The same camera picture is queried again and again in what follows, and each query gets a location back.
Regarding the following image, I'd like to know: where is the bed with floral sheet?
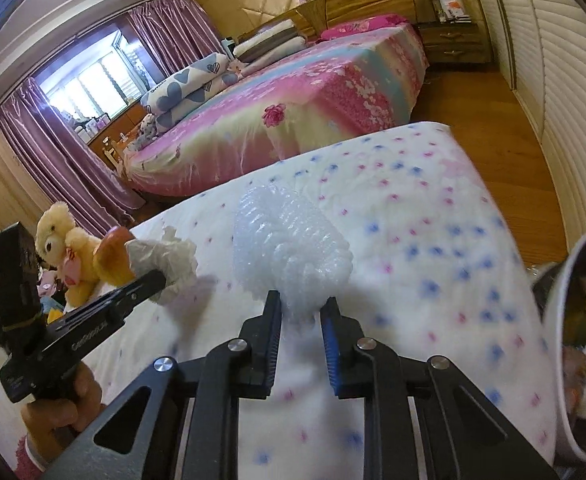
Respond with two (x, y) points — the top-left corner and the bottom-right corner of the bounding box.
(122, 22), (430, 199)

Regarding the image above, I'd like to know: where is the white and orange box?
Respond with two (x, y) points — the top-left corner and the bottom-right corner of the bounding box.
(437, 0), (468, 22)

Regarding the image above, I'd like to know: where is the purple curtain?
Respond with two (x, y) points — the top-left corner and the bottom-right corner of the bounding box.
(0, 77), (147, 222)
(123, 0), (225, 85)

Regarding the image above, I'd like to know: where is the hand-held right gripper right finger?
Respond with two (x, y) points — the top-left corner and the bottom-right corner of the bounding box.
(320, 297), (561, 480)

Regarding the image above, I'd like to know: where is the white bubble wrap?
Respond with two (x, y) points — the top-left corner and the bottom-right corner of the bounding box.
(233, 180), (351, 323)

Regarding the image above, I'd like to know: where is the wooden headboard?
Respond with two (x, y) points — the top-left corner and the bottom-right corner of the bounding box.
(237, 0), (430, 45)

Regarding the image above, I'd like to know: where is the person's left forearm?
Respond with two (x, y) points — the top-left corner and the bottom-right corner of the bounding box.
(16, 432), (49, 473)

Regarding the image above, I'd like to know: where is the wooden nightstand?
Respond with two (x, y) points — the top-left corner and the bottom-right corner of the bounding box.
(417, 20), (492, 64)

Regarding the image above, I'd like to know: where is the white louvre wardrobe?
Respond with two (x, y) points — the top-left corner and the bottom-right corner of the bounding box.
(472, 0), (586, 273)

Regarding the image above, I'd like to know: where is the small wooden chair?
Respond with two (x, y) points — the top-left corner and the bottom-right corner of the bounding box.
(103, 135), (130, 173)

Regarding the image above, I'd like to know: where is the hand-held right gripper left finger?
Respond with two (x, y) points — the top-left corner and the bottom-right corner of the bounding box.
(48, 291), (283, 480)

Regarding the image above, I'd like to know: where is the white tissue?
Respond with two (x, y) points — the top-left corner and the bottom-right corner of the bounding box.
(126, 227), (198, 306)

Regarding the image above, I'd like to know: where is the white waste bin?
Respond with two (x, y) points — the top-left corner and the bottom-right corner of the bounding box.
(532, 229), (586, 467)

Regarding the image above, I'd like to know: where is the floral plush toy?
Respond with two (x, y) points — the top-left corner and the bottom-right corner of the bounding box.
(137, 114), (160, 150)

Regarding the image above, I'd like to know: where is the pink pillow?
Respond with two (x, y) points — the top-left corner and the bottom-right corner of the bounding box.
(320, 16), (410, 42)

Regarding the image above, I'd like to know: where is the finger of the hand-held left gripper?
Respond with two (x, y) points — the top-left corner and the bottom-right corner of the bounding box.
(107, 270), (168, 322)

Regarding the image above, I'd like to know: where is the white dotted blanket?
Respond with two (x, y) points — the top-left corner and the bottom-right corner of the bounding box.
(48, 121), (560, 480)

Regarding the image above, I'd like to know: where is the person's left hand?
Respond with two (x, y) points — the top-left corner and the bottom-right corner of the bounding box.
(20, 364), (102, 461)

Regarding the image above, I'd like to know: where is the folded heart print quilt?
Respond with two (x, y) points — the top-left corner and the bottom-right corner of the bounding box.
(140, 52), (240, 133)

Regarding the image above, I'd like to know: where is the wooden dresser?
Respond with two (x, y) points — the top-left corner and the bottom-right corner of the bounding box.
(87, 100), (148, 162)

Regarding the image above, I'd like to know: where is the window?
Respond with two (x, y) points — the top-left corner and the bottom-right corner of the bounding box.
(36, 30), (145, 122)

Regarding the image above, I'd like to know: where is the stack of striped pillows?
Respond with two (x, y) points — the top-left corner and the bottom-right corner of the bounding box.
(233, 20), (307, 62)

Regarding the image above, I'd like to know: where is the yellow teddy bear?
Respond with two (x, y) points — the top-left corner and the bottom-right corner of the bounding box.
(36, 201), (136, 308)

